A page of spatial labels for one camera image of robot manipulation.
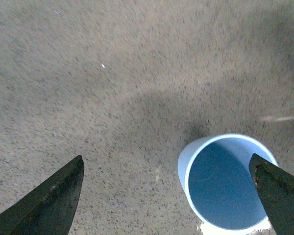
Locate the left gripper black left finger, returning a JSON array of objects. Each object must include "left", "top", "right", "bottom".
[{"left": 0, "top": 155, "right": 84, "bottom": 235}]

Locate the blue cup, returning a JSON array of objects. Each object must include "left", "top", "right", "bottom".
[{"left": 177, "top": 134, "right": 278, "bottom": 231}]

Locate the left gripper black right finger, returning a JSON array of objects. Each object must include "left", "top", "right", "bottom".
[{"left": 248, "top": 153, "right": 294, "bottom": 235}]

